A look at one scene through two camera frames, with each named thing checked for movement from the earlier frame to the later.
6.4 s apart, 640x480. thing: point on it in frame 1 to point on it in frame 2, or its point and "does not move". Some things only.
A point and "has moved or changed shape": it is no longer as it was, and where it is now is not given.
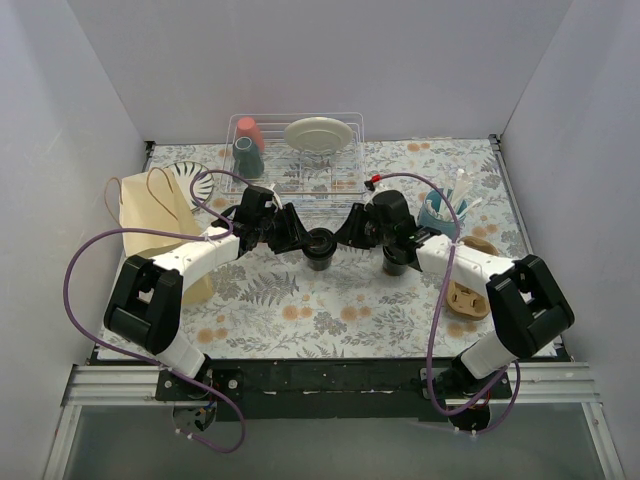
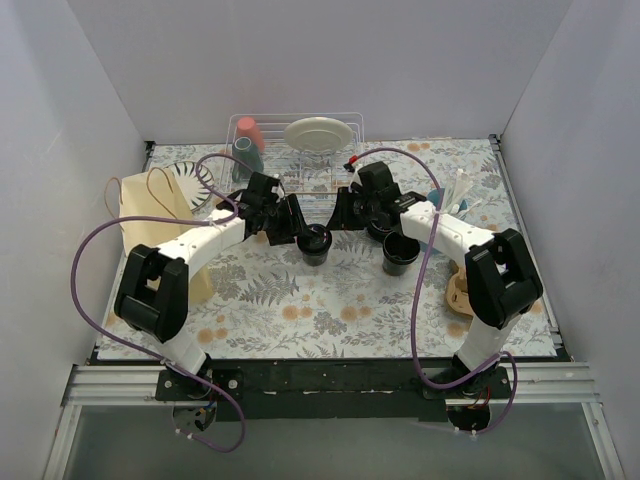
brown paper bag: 159,201 does not move
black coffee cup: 319,265 has moved or changed shape
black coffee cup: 396,259 does not move
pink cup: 247,127 does not move
